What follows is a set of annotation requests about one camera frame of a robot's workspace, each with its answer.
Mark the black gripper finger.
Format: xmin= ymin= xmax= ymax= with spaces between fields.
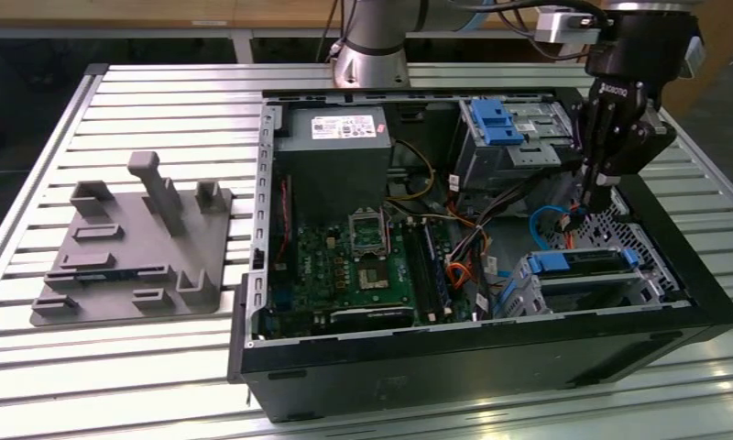
xmin=577 ymin=103 xmax=618 ymax=215
xmin=603 ymin=109 xmax=677 ymax=184

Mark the blue disk wire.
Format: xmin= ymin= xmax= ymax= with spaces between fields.
xmin=527 ymin=203 xmax=587 ymax=252

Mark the orange red disk wire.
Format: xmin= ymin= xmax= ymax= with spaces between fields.
xmin=558 ymin=214 xmax=587 ymax=252

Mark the hard disk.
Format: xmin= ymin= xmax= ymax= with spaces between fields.
xmin=526 ymin=247 xmax=641 ymax=280

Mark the metal disk bay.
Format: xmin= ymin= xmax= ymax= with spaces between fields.
xmin=503 ymin=249 xmax=691 ymax=318

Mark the black empty RAM slot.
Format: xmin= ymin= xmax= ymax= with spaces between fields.
xmin=403 ymin=218 xmax=439 ymax=323

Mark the metal drive cage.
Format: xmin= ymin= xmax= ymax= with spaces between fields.
xmin=457 ymin=98 xmax=593 ymax=196

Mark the blue drive cage latch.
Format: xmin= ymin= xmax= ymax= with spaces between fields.
xmin=470 ymin=98 xmax=523 ymax=146

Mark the RAM stick with blue edge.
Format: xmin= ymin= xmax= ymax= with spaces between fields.
xmin=423 ymin=224 xmax=454 ymax=307

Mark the metal socket cover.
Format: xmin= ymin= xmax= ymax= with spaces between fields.
xmin=346 ymin=208 xmax=391 ymax=259

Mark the gray power supply unit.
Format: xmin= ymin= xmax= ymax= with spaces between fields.
xmin=273 ymin=104 xmax=395 ymax=216

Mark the CPU socket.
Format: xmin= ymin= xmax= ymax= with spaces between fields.
xmin=357 ymin=260 xmax=398 ymax=294

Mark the green motherboard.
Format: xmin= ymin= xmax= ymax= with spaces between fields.
xmin=267 ymin=173 xmax=483 ymax=327

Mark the black graphics card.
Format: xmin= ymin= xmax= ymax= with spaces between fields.
xmin=326 ymin=304 xmax=417 ymax=329

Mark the black PC case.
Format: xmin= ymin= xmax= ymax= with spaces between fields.
xmin=226 ymin=86 xmax=733 ymax=425

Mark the gray parts rack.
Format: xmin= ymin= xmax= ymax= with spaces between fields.
xmin=29 ymin=150 xmax=237 ymax=327

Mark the wooden cabinet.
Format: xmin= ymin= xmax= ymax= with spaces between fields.
xmin=0 ymin=0 xmax=603 ymax=32

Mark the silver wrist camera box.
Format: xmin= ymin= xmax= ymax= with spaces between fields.
xmin=534 ymin=9 xmax=605 ymax=48

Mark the thick black cable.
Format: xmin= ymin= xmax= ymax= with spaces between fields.
xmin=473 ymin=159 xmax=587 ymax=228

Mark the pale blue arm cable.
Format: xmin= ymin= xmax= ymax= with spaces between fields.
xmin=462 ymin=0 xmax=502 ymax=34

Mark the yellow wire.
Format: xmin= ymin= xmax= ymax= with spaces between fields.
xmin=385 ymin=139 xmax=435 ymax=203

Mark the multicolour wire bundle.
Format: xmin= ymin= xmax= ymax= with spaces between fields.
xmin=447 ymin=219 xmax=493 ymax=268

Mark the orange looped wire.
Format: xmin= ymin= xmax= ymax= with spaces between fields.
xmin=446 ymin=262 xmax=473 ymax=291

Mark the thin red wire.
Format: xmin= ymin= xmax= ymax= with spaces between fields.
xmin=278 ymin=176 xmax=291 ymax=258

